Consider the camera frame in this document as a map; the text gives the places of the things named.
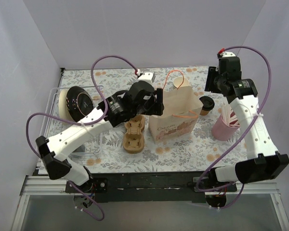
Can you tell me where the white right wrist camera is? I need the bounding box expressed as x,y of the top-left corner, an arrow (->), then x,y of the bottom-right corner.
217,48 -> 236,59

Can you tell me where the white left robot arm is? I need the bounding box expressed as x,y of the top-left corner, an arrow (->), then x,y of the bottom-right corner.
36,80 -> 164,193

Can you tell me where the black round plate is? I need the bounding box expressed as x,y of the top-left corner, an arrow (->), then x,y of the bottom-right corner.
66,86 -> 94,122

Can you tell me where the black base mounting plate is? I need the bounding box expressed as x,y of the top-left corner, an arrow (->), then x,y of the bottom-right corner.
65,170 -> 239,203

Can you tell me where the floral table mat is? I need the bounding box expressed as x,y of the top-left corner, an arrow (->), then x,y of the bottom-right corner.
46,69 -> 247,173

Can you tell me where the brown paper cup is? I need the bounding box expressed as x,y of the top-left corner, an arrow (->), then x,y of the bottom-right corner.
200,107 -> 212,116

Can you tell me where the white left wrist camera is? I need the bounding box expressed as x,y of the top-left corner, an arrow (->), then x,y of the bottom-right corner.
135,69 -> 156,85

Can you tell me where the black plastic cup lid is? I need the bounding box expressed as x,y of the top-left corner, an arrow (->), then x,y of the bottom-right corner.
199,96 -> 215,111

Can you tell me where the aluminium frame rail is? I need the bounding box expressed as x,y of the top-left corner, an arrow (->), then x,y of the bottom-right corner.
12,176 -> 289,231

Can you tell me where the white wire dish rack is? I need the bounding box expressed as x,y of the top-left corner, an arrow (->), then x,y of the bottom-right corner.
46,96 -> 107,161

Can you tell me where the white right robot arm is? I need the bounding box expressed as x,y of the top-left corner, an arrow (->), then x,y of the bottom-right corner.
205,51 -> 289,191

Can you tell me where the brown cardboard cup carrier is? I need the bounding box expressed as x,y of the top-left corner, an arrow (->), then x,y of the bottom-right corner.
122,115 -> 145,154

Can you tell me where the beige paper takeout bag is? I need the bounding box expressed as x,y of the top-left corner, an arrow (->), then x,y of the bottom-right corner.
148,86 -> 203,144

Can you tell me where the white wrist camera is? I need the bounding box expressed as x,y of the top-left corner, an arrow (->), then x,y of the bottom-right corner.
135,69 -> 156,85
217,48 -> 236,59

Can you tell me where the stack of brown paper cups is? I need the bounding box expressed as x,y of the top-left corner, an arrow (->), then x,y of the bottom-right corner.
172,77 -> 190,89

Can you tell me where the pink cup holder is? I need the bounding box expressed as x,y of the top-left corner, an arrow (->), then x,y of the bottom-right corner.
211,115 -> 240,141

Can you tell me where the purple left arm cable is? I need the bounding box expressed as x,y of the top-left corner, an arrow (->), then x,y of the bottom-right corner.
26,55 -> 140,221

